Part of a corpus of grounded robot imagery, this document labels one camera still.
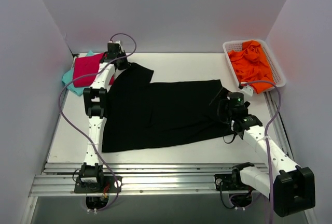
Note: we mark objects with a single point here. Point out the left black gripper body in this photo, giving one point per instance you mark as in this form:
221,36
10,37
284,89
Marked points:
122,63

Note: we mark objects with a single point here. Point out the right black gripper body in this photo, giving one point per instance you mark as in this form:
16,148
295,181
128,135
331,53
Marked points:
223,99

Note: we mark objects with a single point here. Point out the black t-shirt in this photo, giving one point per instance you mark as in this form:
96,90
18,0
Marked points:
144,114

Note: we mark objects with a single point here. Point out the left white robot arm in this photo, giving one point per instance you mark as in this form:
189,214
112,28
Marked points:
96,110

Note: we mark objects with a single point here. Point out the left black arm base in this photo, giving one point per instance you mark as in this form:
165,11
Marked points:
91,179

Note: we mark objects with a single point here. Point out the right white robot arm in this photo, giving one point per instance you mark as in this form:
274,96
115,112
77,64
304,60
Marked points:
289,187

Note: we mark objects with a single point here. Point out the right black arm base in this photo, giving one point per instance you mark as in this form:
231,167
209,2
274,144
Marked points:
233,196

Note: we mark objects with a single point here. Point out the folded pink t-shirt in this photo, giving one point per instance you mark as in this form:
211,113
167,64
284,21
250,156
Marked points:
85,70

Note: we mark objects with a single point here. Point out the crumpled orange t-shirt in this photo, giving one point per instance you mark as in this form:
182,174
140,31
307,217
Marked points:
250,63

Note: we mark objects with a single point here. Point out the white plastic basket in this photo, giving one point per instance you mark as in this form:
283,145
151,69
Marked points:
236,45

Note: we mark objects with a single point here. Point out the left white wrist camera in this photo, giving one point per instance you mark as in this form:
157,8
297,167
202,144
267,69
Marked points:
114,46

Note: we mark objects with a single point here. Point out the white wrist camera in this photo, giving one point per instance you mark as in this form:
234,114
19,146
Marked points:
114,46
246,90

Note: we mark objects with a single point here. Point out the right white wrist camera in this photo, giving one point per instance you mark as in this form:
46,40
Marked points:
246,90

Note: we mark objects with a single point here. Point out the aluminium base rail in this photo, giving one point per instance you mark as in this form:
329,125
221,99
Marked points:
137,179

